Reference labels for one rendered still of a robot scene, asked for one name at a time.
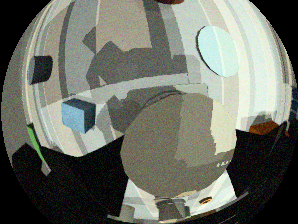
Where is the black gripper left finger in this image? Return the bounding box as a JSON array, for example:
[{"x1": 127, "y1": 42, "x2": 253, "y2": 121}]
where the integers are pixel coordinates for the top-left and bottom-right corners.
[{"x1": 39, "y1": 135, "x2": 129, "y2": 217}]

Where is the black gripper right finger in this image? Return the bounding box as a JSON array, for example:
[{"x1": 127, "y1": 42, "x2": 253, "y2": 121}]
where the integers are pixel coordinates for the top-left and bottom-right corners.
[{"x1": 226, "y1": 121, "x2": 287, "y2": 198}]

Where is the light blue cube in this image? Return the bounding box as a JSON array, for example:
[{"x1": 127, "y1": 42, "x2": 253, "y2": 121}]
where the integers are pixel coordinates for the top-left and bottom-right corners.
[{"x1": 61, "y1": 97, "x2": 96, "y2": 135}]

